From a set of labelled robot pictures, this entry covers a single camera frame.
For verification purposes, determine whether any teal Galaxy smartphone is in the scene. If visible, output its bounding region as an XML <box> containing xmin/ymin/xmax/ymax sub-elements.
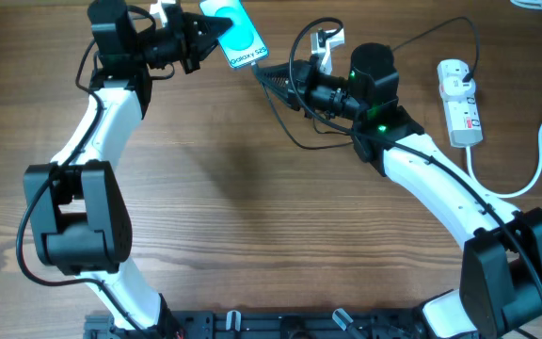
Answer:
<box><xmin>199</xmin><ymin>0</ymin><xmax>269</xmax><ymax>69</ymax></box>

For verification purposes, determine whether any black USB charger cable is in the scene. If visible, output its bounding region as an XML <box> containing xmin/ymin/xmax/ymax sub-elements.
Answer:
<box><xmin>250</xmin><ymin>16</ymin><xmax>481</xmax><ymax>151</ymax></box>

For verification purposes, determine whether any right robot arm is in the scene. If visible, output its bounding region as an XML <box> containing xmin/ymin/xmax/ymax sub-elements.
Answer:
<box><xmin>254</xmin><ymin>43</ymin><xmax>542</xmax><ymax>338</ymax></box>

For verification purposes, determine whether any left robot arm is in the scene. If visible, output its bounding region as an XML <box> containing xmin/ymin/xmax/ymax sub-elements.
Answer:
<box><xmin>18</xmin><ymin>1</ymin><xmax>233</xmax><ymax>338</ymax></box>

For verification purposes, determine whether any white power strip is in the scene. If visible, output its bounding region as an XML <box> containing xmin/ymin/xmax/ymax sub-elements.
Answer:
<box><xmin>437</xmin><ymin>59</ymin><xmax>483</xmax><ymax>148</ymax></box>

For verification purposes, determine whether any right black camera cable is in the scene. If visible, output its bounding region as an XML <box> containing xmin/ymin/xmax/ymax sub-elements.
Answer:
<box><xmin>288</xmin><ymin>17</ymin><xmax>542</xmax><ymax>339</ymax></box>

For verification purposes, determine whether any black camera cable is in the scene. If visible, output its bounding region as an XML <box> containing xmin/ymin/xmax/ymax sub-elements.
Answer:
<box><xmin>288</xmin><ymin>17</ymin><xmax>542</xmax><ymax>339</ymax></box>
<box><xmin>15</xmin><ymin>4</ymin><xmax>159</xmax><ymax>338</ymax></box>

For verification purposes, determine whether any left black camera cable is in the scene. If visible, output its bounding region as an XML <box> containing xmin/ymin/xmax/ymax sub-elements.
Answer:
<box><xmin>15</xmin><ymin>4</ymin><xmax>159</xmax><ymax>338</ymax></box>

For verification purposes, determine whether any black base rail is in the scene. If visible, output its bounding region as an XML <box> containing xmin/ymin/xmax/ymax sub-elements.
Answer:
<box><xmin>84</xmin><ymin>308</ymin><xmax>427</xmax><ymax>339</ymax></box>

